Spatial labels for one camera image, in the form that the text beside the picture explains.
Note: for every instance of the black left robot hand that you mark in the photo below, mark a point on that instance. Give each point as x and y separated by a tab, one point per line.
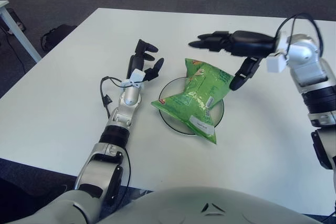
135	62

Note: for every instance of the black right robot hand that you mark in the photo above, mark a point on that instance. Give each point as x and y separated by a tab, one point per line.
249	43

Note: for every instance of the green snack bag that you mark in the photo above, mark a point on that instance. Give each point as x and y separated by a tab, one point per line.
194	98

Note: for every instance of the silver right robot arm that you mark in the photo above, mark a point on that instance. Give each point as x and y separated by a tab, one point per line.
312	72

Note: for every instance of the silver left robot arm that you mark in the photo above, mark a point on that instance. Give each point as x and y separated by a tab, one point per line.
130	98

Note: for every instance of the white plate with black rim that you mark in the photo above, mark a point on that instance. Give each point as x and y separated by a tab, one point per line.
170	89

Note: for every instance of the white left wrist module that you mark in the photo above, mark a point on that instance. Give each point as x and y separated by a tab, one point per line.
137	75

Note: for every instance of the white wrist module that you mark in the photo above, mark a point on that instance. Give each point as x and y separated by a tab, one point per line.
275	64
137	75

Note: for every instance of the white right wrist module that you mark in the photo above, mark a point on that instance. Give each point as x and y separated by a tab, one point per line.
275	64

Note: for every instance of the black backpack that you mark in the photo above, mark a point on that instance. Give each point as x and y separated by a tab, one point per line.
59	35

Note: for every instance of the white table leg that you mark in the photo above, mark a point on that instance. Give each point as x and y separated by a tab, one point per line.
18	35

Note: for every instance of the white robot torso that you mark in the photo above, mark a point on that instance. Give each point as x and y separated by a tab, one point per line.
210	208

